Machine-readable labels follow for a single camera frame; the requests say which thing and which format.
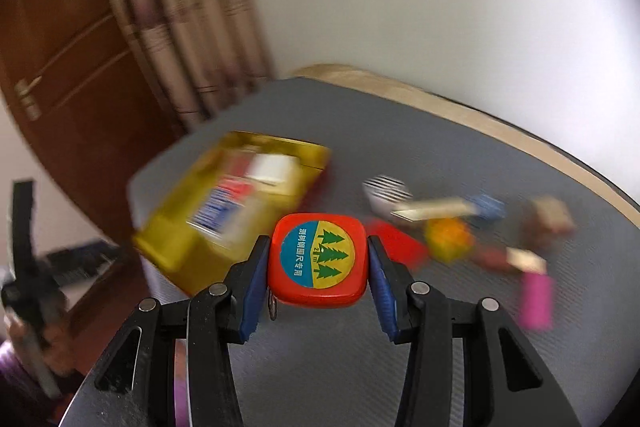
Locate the gold tin box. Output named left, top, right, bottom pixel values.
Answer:
left=131, top=131, right=333, bottom=298

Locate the white striped block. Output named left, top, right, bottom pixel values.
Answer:
left=362, top=175, right=413, bottom=214

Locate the brown wooden door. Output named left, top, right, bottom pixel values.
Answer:
left=0, top=0, right=188, bottom=233

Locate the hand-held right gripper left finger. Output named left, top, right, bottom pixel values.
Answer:
left=94, top=234, right=273, bottom=427

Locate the person's left forearm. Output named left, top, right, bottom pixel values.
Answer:
left=0, top=339, right=36, bottom=413

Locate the red tape measure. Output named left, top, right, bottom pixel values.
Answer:
left=267, top=213, right=371, bottom=322

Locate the blue small block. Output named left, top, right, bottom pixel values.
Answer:
left=470, top=194, right=507, bottom=221

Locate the metal door handle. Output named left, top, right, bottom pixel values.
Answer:
left=15, top=77, right=43, bottom=122

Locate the white small box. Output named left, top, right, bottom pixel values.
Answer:
left=247, top=154, right=297, bottom=186

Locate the beige patterned curtain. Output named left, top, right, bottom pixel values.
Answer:
left=92, top=0, right=276, bottom=135

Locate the brown stick with beige tip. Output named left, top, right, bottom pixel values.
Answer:
left=470, top=244, right=548, bottom=276

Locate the red piece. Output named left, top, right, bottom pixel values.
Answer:
left=367, top=221, right=431, bottom=269

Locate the dark flat object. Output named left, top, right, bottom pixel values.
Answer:
left=45, top=244, right=122, bottom=289

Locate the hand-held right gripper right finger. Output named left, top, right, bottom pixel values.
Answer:
left=367, top=235, right=583, bottom=427

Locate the pink block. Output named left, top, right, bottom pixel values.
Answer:
left=517, top=272, right=554, bottom=331

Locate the brown small box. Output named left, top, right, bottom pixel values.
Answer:
left=522, top=197, right=576, bottom=240

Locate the blue and red packet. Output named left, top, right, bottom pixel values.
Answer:
left=187, top=174, right=253, bottom=234

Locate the yellow orange block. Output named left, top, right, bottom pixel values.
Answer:
left=424, top=218, right=474, bottom=263

